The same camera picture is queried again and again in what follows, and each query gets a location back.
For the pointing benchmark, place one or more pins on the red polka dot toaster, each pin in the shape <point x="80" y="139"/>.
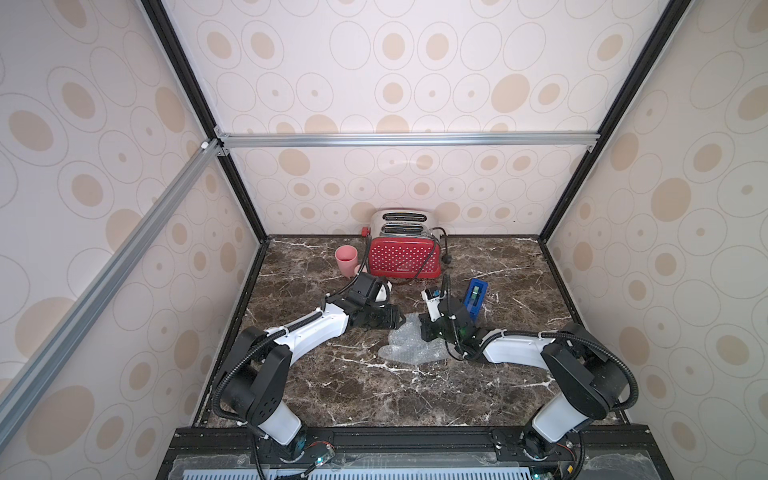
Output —
<point x="404" y="244"/>

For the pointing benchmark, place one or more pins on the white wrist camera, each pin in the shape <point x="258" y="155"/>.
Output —
<point x="432" y="297"/>
<point x="384" y="293"/>

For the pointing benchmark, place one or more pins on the left slanted aluminium frame bar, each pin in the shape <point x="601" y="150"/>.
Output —
<point x="47" y="362"/>

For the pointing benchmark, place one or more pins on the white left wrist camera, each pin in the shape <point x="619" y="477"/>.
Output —
<point x="384" y="293"/>

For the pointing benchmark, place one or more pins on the clear bubble wrap sheet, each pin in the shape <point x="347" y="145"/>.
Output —
<point x="405" y="345"/>

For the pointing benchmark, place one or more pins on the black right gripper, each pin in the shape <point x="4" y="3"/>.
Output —
<point x="438" y="324"/>

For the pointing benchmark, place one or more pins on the horizontal aluminium frame bar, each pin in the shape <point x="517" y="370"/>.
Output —
<point x="440" y="139"/>

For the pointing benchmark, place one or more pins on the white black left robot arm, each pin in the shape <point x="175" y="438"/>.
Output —
<point x="250" y="385"/>

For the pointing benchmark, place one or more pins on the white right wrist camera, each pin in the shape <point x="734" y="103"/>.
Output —
<point x="432" y="297"/>

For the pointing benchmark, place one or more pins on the pink plastic cup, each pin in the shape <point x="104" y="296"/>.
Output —
<point x="346" y="257"/>

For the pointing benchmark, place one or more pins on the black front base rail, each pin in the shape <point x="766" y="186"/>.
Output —
<point x="599" y="452"/>

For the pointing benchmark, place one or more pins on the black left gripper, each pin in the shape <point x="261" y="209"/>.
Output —
<point x="392" y="318"/>

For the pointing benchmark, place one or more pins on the blue tape dispenser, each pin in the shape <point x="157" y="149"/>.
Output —
<point x="475" y="297"/>

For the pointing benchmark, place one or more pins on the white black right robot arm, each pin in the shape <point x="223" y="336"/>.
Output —
<point x="592" y="380"/>

